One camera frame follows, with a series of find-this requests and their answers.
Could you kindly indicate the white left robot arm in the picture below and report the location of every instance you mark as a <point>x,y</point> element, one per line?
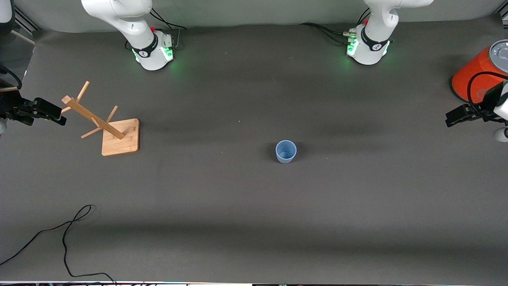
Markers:
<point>373,43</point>

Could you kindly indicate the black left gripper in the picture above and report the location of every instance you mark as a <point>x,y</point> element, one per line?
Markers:
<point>485,105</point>

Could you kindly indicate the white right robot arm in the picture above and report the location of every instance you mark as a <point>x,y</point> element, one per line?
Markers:
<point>131,16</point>

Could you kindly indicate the wooden mug tree rack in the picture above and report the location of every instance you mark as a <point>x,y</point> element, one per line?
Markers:
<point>119,143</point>

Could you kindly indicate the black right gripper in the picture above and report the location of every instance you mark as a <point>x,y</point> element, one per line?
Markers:
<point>12,107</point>

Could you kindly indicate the orange cylinder with grey lid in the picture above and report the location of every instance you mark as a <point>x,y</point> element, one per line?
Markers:
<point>474,75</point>

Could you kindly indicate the aluminium frame rail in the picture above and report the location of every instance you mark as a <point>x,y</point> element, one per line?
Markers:
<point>24,24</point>

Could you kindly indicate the light blue plastic cup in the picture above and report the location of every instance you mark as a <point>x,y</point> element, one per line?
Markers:
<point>285,157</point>

